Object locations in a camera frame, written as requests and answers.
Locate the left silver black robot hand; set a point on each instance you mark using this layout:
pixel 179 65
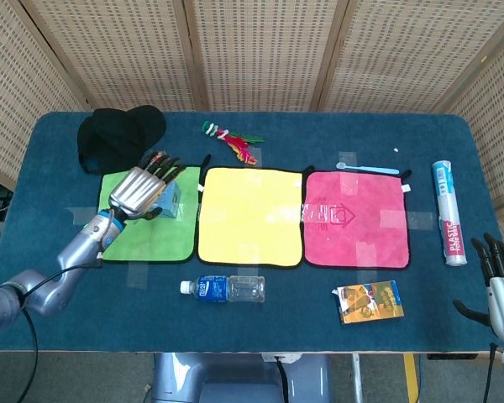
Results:
pixel 140 189

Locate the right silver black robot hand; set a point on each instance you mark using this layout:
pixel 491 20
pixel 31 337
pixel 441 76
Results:
pixel 502 294

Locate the blue cardboard box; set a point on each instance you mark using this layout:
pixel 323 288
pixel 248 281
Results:
pixel 171 203

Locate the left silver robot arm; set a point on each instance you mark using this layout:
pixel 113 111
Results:
pixel 54 268

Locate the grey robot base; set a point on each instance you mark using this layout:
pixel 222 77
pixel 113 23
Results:
pixel 239 378

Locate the green cloth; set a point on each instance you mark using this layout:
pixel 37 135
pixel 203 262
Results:
pixel 159 235

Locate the yellow cloth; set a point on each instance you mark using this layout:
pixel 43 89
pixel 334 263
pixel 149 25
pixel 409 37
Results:
pixel 252 218

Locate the pink cloth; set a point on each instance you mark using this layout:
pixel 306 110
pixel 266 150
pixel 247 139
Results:
pixel 357 218

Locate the small red candy packet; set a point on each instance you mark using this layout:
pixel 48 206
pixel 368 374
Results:
pixel 155 157

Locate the black cap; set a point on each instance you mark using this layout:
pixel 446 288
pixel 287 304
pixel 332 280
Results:
pixel 117 138

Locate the plastic food wrap roll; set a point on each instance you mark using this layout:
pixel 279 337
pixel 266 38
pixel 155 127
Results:
pixel 447 210

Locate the colourful feather toy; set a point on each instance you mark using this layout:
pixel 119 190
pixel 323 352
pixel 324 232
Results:
pixel 235 142

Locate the clear bottle with blue label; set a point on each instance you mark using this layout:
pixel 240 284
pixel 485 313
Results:
pixel 227 289

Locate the orange snack packet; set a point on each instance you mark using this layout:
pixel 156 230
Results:
pixel 369 302

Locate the woven bamboo folding screen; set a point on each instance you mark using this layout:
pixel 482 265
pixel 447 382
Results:
pixel 252 50

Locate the light blue toothbrush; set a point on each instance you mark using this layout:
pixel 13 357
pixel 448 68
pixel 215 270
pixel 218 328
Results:
pixel 367 168

